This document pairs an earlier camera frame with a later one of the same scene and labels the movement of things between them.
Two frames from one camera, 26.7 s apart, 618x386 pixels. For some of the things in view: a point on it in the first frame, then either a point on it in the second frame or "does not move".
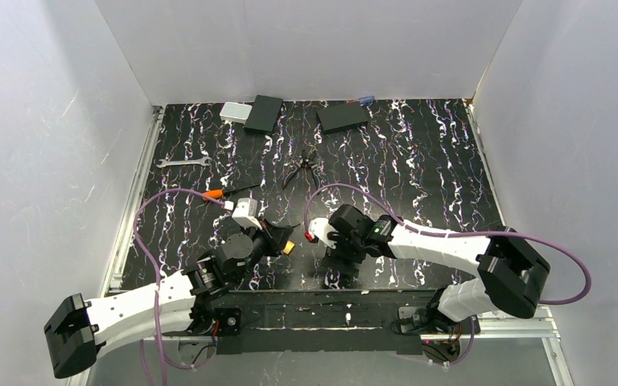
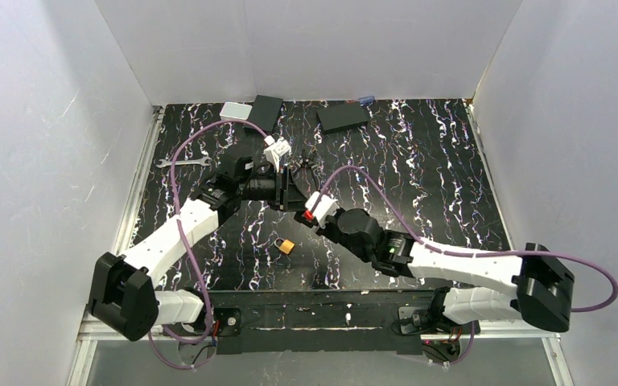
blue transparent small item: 366,100 does not move
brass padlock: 289,246 does not move
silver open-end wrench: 197,162 does not move
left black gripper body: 273,237 to 282,187
